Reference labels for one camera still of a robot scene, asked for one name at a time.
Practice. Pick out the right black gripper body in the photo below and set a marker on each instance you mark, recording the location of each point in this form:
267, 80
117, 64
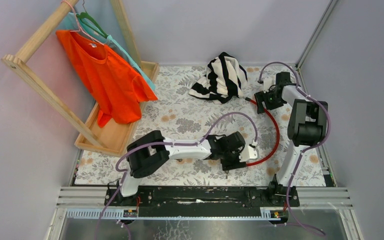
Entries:
271, 102

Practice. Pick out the green hanger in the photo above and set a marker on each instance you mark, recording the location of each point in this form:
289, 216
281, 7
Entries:
85, 18

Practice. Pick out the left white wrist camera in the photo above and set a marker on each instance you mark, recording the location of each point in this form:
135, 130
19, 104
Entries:
249, 152

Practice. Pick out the pink hanger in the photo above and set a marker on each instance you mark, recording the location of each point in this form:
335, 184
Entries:
79, 26

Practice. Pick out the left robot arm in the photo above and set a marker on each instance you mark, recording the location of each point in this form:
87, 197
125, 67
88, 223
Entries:
150, 152

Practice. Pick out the orange t-shirt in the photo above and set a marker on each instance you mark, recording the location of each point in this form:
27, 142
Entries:
113, 83

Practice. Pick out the black white striped cloth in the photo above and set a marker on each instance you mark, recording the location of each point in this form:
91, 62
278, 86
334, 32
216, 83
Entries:
224, 79

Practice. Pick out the wooden clothes rack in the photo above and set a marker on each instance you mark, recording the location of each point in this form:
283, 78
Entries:
113, 137

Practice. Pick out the floral tablecloth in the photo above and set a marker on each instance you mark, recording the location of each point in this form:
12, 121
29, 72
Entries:
179, 115

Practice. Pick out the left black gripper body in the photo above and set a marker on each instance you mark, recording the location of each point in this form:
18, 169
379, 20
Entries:
230, 159

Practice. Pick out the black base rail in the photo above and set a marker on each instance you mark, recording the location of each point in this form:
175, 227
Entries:
193, 201

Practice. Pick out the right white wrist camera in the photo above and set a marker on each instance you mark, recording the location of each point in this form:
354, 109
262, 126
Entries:
267, 83

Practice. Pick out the light blue shirt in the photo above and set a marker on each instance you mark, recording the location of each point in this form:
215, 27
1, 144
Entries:
69, 23

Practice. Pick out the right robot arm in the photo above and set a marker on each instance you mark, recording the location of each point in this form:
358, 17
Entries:
307, 127

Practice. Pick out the red cable lock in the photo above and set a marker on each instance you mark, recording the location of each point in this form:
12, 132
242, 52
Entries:
268, 143

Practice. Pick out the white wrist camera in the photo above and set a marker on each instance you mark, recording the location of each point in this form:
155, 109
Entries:
267, 83
249, 152

